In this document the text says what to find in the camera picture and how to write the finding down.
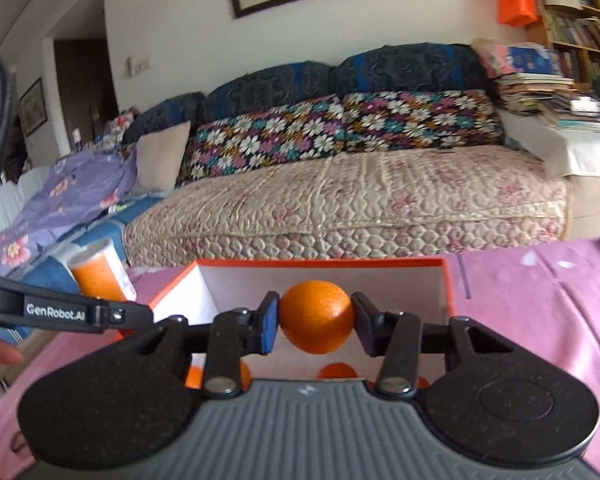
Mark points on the orange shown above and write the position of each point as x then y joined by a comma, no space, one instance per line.
423,383
195,377
316,316
336,371

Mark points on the white bottle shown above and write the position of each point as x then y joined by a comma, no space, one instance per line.
77,141

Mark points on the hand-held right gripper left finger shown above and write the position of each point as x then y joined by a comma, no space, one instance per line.
270,322

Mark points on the dark blue patterned back cushion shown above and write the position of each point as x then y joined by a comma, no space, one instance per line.
410,67
165,115
265,87

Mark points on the white cloth covered side table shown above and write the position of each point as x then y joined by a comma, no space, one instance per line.
565,145

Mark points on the orange cardboard box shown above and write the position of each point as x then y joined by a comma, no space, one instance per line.
405,290

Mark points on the orange speckled canister white lid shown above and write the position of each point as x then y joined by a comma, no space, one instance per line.
100,275

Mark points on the white sofa cover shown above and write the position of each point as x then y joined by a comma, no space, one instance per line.
15,200

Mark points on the person's left hand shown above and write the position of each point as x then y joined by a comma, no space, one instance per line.
2,355

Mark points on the stack of books and papers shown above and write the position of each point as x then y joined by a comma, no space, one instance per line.
535,80

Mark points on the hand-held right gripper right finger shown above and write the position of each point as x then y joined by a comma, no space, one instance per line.
362,325

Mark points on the small framed picture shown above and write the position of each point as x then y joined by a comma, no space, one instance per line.
33,106

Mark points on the dark wooden door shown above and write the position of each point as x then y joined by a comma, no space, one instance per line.
82,90

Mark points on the beige quilted cushion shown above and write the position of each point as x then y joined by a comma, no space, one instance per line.
350,205

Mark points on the wooden bookshelf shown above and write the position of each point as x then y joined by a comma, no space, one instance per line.
580,15

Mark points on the pink tablecloth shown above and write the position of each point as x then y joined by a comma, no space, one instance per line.
530,310

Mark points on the floral cushion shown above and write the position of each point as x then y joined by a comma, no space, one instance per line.
265,140
420,117

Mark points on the wall light switch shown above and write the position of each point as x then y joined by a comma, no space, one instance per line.
139,67

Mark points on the beige pillow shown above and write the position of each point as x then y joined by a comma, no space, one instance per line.
160,160

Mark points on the purple floral cloth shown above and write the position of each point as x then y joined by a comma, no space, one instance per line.
75,185

